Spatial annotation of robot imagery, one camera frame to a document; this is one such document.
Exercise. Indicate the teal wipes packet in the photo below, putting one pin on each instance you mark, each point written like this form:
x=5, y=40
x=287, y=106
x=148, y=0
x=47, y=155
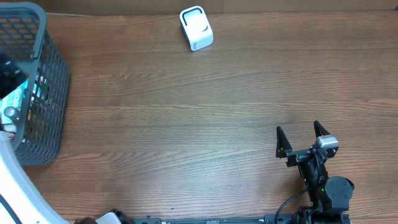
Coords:
x=13, y=99

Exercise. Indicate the grey plastic mesh basket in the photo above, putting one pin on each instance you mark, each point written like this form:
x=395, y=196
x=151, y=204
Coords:
x=33, y=70

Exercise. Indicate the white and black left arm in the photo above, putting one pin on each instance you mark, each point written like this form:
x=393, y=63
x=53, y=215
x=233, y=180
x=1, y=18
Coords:
x=21, y=202

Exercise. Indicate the yellow dish soap bottle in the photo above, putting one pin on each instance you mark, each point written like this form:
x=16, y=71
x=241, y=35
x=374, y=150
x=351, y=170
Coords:
x=13, y=114

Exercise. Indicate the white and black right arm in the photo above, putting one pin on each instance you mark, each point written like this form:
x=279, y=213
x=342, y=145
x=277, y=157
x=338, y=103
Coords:
x=329, y=196

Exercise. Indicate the white barcode scanner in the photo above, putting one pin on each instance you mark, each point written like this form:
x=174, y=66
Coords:
x=196, y=28

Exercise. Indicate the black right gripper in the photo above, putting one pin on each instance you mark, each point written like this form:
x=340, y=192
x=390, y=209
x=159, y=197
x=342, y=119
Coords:
x=296, y=156

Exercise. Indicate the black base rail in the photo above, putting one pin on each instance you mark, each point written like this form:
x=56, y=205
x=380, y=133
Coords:
x=267, y=219

